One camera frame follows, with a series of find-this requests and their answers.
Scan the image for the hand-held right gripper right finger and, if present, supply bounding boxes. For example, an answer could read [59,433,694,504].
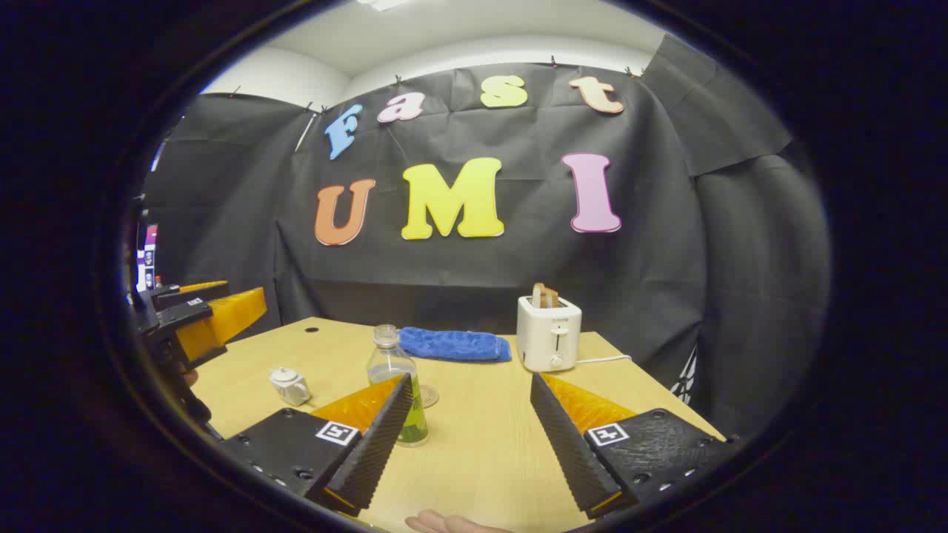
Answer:
[530,372,741,519]

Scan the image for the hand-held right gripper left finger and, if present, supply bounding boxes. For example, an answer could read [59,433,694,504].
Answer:
[219,372,415,517]

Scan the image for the clear green-label water bottle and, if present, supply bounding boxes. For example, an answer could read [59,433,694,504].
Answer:
[367,324,430,448]

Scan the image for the computer monitor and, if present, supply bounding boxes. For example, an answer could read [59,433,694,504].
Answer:
[136,222,160,291]

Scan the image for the white toaster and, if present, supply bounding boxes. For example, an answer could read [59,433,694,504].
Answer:
[516,295,583,373]

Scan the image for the blue towel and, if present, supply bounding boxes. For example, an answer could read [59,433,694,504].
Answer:
[398,326,513,363]

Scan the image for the black backdrop cloth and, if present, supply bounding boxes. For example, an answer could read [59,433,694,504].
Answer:
[141,33,830,438]

